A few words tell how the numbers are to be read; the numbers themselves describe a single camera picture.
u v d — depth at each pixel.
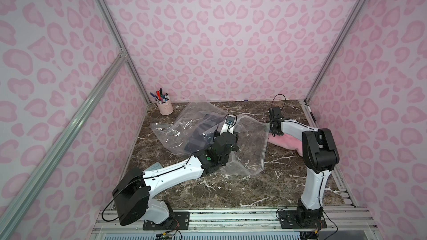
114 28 0.82
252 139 0.96
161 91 1.06
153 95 1.04
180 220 0.73
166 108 1.10
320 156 0.53
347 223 0.73
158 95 1.03
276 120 0.81
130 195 0.41
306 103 1.23
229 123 0.62
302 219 0.65
